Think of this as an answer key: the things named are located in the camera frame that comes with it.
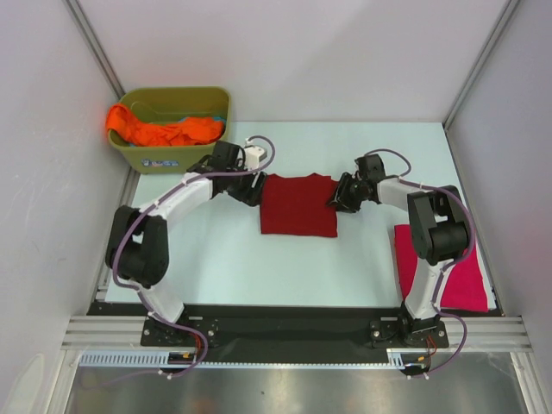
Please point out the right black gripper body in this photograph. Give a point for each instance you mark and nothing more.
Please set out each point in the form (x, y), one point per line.
(350, 192)

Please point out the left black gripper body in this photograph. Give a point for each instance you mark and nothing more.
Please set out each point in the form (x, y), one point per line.
(240, 187)

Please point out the dark red t shirt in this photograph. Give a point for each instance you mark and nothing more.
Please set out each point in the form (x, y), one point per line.
(298, 206)

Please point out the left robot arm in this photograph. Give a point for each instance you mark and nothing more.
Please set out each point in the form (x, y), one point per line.
(138, 248)

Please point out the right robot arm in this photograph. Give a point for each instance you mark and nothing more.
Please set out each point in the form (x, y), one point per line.
(442, 229)

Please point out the teal cloth in bin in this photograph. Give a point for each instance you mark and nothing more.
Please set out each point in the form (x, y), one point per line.
(207, 120)

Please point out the orange t shirt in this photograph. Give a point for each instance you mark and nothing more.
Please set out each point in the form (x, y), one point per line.
(142, 134)

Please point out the olive green plastic bin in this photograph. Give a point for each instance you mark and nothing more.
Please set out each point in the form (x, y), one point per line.
(163, 105)

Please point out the folded magenta t shirt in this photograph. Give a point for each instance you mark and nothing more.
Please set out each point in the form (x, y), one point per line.
(465, 289)

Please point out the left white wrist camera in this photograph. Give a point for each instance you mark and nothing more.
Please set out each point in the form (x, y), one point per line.
(254, 155)

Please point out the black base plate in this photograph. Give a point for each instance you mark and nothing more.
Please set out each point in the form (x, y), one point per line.
(295, 335)

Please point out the aluminium rail frame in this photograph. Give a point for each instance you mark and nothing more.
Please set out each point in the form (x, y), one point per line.
(103, 333)

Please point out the white slotted cable duct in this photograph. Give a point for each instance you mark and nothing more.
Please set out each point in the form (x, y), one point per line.
(148, 359)

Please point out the left corner aluminium post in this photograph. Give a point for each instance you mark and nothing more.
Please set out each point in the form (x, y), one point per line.
(95, 46)

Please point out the corner aluminium post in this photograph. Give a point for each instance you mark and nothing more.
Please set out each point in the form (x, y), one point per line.
(502, 23)
(95, 46)

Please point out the right corner aluminium post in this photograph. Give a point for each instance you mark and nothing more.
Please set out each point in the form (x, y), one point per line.
(502, 23)

